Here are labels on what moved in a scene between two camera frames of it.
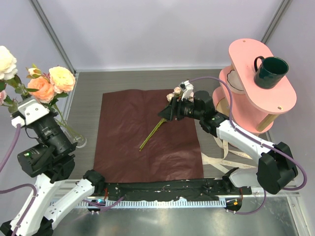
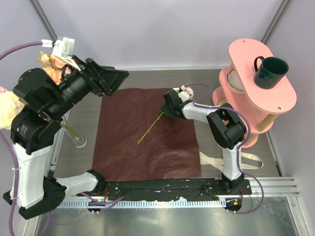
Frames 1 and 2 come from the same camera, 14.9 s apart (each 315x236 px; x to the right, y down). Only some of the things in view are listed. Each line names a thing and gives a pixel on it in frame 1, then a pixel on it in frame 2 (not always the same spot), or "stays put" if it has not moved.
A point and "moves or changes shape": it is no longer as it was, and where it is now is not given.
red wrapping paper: x=135 y=143 stays put
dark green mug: x=270 y=73 stays put
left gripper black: x=45 y=122 -> x=93 y=76
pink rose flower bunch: x=175 y=95 moves or changes shape
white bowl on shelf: x=234 y=82 stays put
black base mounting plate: x=197 y=188 stays put
